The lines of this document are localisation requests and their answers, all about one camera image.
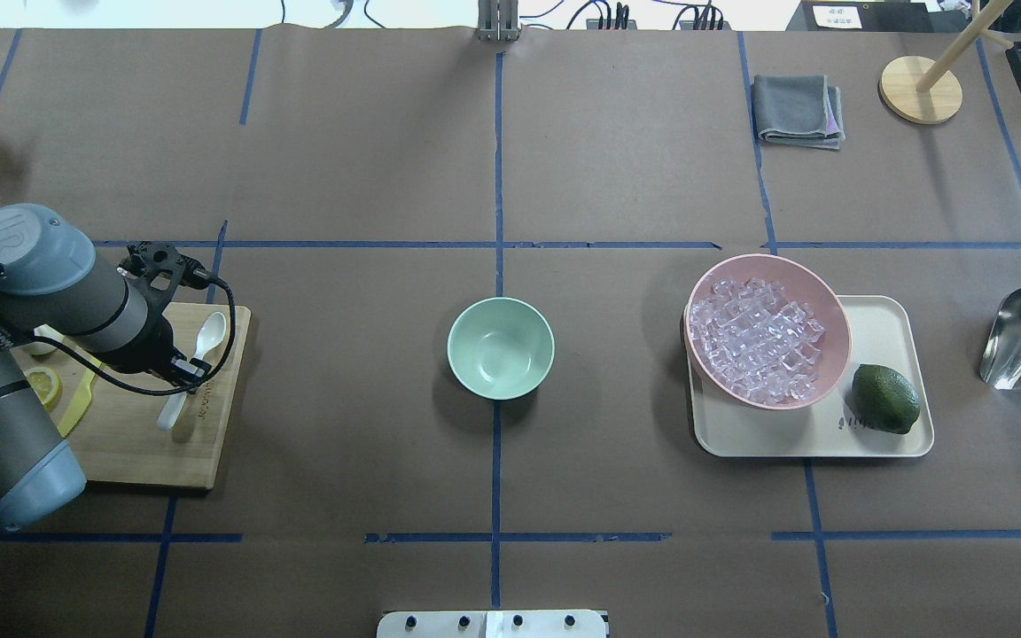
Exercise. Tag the white plastic spoon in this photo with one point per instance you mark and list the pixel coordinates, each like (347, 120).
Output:
(211, 335)

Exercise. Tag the mint green bowl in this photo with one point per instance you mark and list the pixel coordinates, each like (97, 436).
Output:
(501, 348)

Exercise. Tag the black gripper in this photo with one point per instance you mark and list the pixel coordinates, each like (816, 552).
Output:
(149, 344)

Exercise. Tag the green lime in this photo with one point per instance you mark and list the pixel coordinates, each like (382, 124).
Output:
(884, 399)

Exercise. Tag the beige plastic tray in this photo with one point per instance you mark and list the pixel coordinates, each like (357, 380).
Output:
(881, 334)

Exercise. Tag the pink bowl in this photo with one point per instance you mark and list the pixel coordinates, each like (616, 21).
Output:
(801, 285)

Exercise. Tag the bamboo cutting board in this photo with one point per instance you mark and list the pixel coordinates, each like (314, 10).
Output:
(117, 440)

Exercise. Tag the wooden mug tree stand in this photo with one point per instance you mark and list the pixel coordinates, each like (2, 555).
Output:
(925, 91)

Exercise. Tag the grey folded cloth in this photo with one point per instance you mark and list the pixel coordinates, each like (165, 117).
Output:
(798, 110)

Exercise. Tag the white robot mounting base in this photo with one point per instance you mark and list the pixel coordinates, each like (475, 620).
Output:
(495, 623)

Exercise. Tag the clear ice cubes pile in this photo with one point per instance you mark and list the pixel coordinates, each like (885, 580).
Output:
(760, 344)

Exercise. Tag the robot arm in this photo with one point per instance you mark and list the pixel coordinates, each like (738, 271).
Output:
(56, 290)

